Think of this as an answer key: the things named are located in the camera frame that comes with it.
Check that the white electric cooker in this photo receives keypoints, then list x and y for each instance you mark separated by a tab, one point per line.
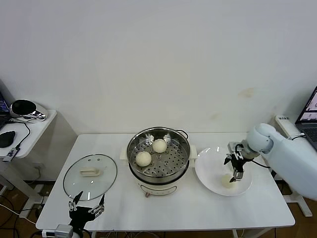
158	189

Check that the small printed label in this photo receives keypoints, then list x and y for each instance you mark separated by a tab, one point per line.
283	118

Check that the dark laptop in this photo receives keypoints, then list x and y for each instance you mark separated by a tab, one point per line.
3	111

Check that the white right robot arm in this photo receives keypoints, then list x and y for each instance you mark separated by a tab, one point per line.
289	158

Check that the white work table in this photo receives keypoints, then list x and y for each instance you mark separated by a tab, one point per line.
173	215

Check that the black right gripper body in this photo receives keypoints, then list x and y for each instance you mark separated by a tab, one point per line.
239	162

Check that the grey usb hub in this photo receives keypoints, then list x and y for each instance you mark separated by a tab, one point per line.
10	154

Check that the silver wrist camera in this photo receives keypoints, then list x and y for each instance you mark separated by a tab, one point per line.
63	230
234	147

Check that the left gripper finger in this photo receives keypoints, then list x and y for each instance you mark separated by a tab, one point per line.
77	198
102	203

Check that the white steamed baozi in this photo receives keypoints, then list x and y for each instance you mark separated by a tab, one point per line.
226	183
159	145
143	159

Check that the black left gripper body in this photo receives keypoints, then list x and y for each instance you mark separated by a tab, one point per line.
80	215

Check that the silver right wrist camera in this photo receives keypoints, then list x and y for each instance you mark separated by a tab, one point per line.
234	147

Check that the black computer mouse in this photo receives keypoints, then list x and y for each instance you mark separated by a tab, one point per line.
7	138

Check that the glass pot lid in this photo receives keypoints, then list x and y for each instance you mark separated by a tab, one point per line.
104	178

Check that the grey laptop with lit screen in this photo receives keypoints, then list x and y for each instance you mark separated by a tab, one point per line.
308	119

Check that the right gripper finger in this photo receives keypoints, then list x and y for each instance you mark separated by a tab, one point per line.
238	175
227	159

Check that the silver black headset device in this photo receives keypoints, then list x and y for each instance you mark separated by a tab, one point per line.
23	107

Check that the perforated steel steamer basket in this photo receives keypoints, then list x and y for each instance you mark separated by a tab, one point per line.
133	147

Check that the white wall socket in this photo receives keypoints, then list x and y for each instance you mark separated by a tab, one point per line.
39	166

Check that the white round plate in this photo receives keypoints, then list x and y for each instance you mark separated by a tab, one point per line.
210	173

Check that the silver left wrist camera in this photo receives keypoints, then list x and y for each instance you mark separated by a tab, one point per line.
63	230

